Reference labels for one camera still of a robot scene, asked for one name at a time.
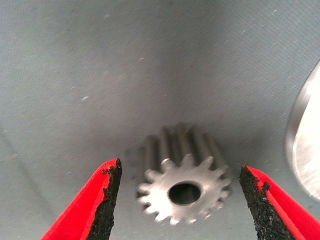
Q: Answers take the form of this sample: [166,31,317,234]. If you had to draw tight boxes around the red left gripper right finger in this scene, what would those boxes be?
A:
[239,164,320,240]

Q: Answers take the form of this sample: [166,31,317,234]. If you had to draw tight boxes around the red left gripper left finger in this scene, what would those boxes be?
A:
[41,157,123,240]

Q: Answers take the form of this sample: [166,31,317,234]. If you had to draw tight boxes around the steel planetary gear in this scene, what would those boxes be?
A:
[136,122,232,226]

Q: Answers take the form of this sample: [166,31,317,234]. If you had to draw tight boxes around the round metal carrier plate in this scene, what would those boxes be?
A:
[284,59,320,201]

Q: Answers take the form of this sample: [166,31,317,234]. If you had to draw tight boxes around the dark table cloth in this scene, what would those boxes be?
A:
[0,0,320,240]

